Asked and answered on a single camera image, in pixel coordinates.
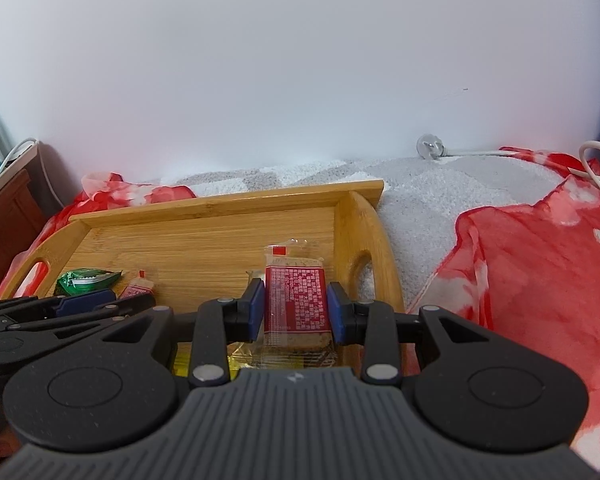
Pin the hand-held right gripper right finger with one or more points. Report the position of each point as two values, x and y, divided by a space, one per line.
334 310

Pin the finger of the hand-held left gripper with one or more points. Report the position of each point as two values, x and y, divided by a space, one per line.
132 304
82 305

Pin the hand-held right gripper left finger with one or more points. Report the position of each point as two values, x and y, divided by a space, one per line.
256 310

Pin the small red white packet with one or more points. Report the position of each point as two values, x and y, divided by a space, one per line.
136 288

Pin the green snack packet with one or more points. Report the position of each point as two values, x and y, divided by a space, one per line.
87 280

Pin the wooden tray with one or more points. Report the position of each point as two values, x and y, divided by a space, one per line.
205 240

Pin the yellow snack packet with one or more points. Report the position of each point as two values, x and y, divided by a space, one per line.
242 355

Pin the wooden bedside cabinet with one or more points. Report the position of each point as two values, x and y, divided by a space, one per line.
5 235

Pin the grey white plush sheet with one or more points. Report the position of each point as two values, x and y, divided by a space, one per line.
430 195

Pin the clear round knob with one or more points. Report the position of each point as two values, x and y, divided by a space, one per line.
428 146

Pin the red floral blanket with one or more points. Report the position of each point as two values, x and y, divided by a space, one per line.
530 285

